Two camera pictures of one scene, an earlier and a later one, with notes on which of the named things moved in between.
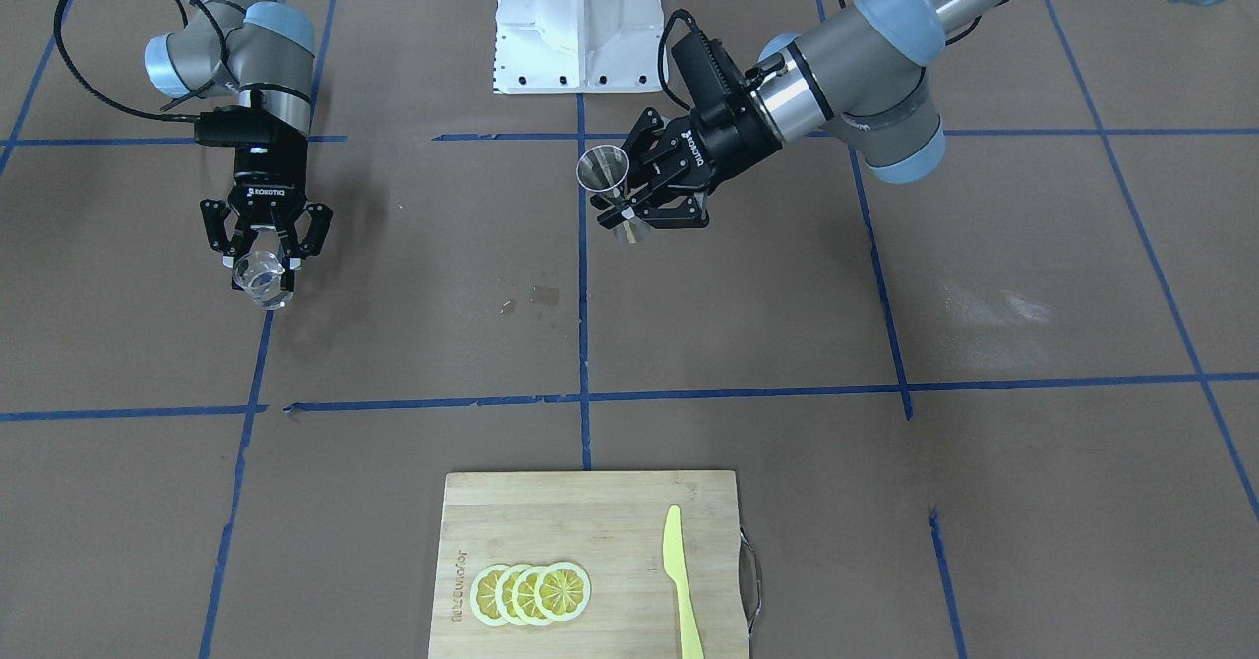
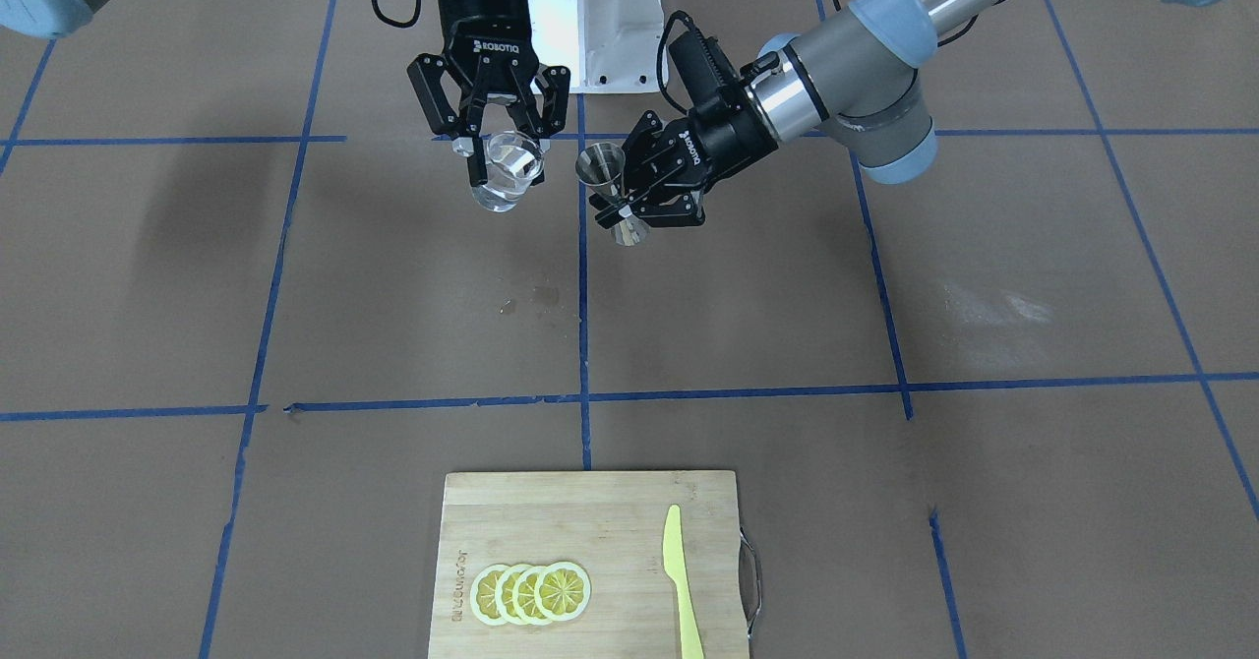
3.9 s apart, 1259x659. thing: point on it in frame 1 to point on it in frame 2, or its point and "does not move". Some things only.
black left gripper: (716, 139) does not move
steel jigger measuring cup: (603, 168) does not move
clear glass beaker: (262, 276) to (511, 165)
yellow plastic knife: (676, 564) does not move
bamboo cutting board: (612, 524) does not move
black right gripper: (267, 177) to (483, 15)
